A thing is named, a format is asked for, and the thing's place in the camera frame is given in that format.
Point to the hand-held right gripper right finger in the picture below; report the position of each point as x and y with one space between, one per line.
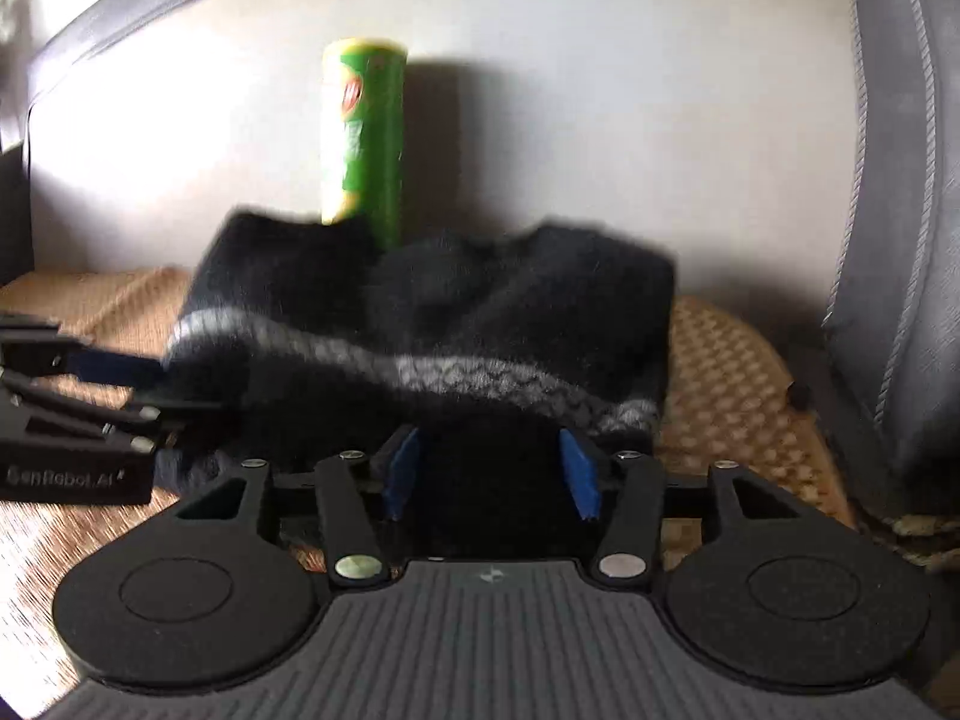
581 476

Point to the woven tan seat mat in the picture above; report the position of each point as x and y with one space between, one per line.
720 382

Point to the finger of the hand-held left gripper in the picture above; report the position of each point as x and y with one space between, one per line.
120 371
112 409

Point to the black sweater with grey band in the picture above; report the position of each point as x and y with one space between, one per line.
487 300

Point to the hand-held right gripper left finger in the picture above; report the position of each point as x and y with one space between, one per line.
401 472

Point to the green chips can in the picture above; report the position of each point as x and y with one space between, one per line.
364 135

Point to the white sofa back cushion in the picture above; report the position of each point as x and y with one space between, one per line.
600 127

